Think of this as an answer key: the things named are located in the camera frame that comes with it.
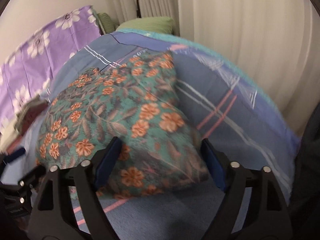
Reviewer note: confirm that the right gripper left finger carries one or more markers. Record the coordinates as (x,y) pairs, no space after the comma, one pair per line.
(53,216)

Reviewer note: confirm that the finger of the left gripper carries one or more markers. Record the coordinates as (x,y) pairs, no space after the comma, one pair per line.
(8,158)
(32,178)

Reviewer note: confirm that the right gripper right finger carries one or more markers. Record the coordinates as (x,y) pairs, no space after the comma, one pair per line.
(253,206)

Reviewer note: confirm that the teal orange floral garment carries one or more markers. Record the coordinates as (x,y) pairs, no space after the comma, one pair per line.
(137,103)

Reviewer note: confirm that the red folded garment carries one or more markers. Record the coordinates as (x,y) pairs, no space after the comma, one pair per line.
(30,117)

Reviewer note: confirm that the purple floral pillow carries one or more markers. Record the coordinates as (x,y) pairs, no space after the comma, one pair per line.
(28,71)

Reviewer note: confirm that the blue plaid bed sheet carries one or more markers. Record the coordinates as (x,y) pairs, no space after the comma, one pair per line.
(218,99)

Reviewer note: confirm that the white curtain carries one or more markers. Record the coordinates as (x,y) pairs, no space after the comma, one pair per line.
(275,42)

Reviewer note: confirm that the green pillow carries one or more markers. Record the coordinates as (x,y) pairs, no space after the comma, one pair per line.
(162,25)

